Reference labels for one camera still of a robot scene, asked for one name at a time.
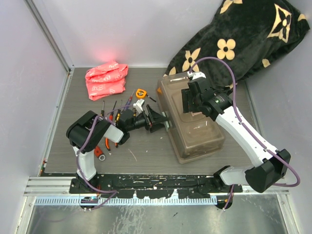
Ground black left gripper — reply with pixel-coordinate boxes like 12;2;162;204
127;104;168;133

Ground grey green toolbox latch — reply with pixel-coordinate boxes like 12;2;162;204
162;112;172;132

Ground translucent brown plastic toolbox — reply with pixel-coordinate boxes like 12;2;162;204
156;73;226;164

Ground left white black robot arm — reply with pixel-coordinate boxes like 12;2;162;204
66;105;169;193

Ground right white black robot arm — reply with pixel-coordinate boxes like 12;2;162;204
181;77;291;193

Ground yellow tape measure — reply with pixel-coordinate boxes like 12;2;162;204
136;89;156;102

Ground yellow black screwdriver right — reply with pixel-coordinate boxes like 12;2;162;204
115;100;122;123

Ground yellow black screwdriver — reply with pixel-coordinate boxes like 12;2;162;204
100;101;105;117
115;100;122;123

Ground red black screwdriver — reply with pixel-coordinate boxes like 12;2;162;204
109;101;117;121

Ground yellow black screwdriver left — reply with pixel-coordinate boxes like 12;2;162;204
100;101;105;117

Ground pink printed cloth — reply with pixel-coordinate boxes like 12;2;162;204
85;60;129;101

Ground black floral plush blanket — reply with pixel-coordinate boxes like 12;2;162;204
165;0;310;92

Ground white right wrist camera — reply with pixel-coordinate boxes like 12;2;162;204
187;71;206;80

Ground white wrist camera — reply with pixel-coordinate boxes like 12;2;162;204
133;99;145;114
187;71;206;80

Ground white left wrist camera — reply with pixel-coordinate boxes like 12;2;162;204
133;99;145;114

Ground pink toolbox carry handle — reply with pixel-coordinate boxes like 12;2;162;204
191;112;205;117

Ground blue handled screwdriver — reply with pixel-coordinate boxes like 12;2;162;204
123;91;134;111

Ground orange handled small pliers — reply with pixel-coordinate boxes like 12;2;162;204
105;138;118;151

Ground orange handled adjustable wrench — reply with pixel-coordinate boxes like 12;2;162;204
94;146;106;161

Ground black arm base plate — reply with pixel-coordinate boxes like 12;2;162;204
69;173;244;199

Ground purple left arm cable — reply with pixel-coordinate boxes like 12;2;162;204
77;104;137;212

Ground vertical aluminium corner post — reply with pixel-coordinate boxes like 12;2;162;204
24;0;73;73

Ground aluminium frame rail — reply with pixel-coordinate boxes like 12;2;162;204
23;176;291;196

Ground white slotted cable duct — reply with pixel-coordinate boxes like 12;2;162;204
34;196;217;206

